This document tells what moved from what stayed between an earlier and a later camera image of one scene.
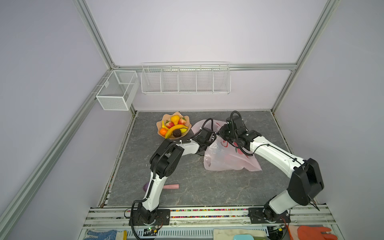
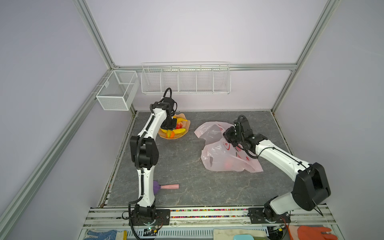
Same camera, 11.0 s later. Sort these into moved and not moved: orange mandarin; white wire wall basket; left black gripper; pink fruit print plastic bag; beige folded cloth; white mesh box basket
Moved: left black gripper; orange mandarin
Not moved: pink fruit print plastic bag; beige folded cloth; white mesh box basket; white wire wall basket
